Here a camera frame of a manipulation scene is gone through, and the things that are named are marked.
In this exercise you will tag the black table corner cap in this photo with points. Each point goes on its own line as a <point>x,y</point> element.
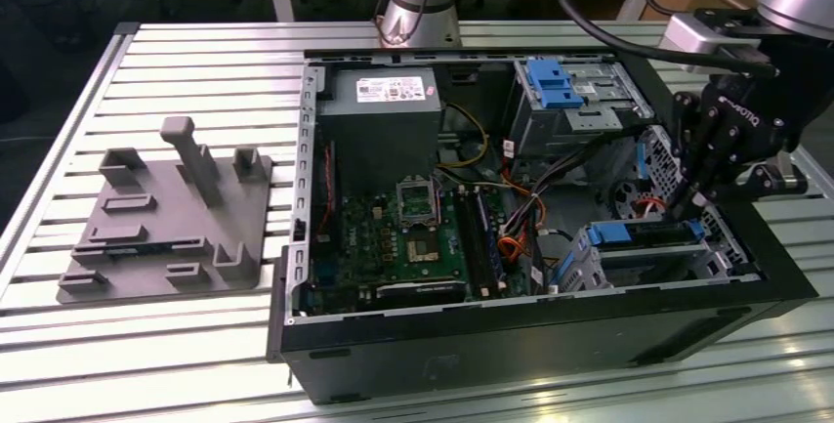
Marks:
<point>125,28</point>

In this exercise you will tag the black PC case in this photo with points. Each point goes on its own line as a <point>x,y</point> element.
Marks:
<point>520,345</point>

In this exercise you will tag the black graphics card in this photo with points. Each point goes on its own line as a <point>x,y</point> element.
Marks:
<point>416,291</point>

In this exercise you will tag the blue plastic drive carrier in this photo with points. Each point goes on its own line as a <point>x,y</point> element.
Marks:
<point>553,86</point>

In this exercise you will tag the square gold chip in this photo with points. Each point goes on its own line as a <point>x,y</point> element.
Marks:
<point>421,249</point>

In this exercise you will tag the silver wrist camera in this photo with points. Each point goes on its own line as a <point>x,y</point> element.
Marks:
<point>693,44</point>

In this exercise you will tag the CPU socket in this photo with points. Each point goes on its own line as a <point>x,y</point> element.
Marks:
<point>417,200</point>

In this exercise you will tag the black power supply unit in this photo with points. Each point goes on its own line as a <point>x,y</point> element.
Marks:
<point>380,135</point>

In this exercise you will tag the green motherboard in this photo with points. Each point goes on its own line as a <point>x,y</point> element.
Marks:
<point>364,247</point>

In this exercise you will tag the perforated metal bracket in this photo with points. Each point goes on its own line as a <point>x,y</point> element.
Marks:
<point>659,159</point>

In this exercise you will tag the hard disk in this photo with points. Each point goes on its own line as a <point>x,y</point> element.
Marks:
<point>612,233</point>

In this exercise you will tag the grey plastic parts rack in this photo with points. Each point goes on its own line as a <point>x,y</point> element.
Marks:
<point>169,227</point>

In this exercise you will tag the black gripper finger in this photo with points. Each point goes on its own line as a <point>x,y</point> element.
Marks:
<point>693,159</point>
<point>755,181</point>

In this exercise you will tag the metal drive cage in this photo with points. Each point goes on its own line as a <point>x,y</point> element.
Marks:
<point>585,122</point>

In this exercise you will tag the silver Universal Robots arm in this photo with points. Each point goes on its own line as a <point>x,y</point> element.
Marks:
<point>423,12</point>

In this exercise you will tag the black RAM slot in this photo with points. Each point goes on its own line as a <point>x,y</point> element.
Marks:
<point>491,237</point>
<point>469,242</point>

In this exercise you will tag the metal disk bay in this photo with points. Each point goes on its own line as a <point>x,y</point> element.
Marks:
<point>651,259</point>

